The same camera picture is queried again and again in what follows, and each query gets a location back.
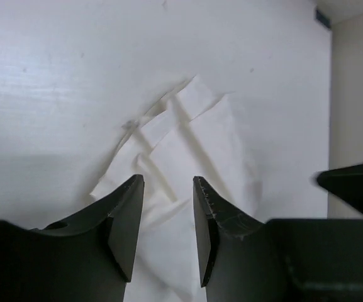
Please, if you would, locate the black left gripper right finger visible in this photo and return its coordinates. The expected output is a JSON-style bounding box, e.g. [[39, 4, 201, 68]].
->
[[193, 177, 363, 301]]

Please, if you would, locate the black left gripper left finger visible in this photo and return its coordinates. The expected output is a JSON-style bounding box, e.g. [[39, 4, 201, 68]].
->
[[0, 174, 144, 301]]

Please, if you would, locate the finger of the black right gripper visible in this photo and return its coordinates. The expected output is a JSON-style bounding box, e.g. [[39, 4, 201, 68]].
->
[[315, 163, 363, 214]]

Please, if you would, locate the white pleated skirt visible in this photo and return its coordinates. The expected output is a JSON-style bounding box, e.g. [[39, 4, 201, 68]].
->
[[91, 76, 261, 301]]

